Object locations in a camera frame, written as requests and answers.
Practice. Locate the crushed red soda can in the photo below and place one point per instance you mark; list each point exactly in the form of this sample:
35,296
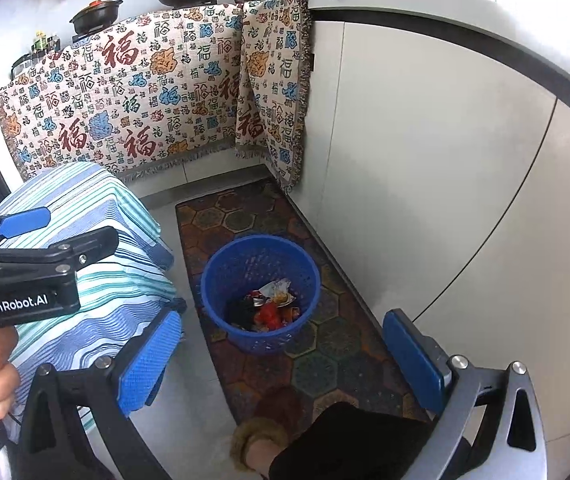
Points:
267,316

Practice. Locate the printed blanket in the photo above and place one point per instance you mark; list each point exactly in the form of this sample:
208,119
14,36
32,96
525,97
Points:
275,85
115,100

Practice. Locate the striped tablecloth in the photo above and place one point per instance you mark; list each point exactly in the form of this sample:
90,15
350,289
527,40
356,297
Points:
90,200

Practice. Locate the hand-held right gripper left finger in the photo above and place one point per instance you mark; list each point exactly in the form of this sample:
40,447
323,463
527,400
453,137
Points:
150,360

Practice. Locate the white base cabinets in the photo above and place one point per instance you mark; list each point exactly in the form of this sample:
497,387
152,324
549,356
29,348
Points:
440,160

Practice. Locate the blue plastic basket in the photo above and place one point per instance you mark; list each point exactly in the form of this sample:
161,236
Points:
230,270

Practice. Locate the person's leg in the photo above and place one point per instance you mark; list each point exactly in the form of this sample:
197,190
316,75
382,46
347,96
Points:
360,442

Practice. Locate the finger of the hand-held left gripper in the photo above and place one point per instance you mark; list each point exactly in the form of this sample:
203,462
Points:
22,222
75,250

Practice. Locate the yellow cap sauce bottle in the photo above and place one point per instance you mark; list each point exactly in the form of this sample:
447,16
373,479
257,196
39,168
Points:
40,41

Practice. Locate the black clay pot orange lid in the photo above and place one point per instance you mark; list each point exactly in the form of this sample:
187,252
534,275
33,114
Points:
92,17

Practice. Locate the yellow snack wrapper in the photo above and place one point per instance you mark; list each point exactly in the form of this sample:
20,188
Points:
277,291

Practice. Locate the orange snack bag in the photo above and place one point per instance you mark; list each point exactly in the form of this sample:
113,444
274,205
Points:
292,313

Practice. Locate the tan fuzzy slipper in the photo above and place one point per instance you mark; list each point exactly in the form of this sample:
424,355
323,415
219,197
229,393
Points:
257,435

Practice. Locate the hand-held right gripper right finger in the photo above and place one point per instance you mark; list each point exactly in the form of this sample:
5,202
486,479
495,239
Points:
415,355

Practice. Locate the dark sauce bottle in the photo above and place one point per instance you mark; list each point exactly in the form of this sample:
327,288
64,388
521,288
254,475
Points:
54,45

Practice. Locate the hexagon pattern floor mat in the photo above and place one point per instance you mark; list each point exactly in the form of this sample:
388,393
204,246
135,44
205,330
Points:
325,360

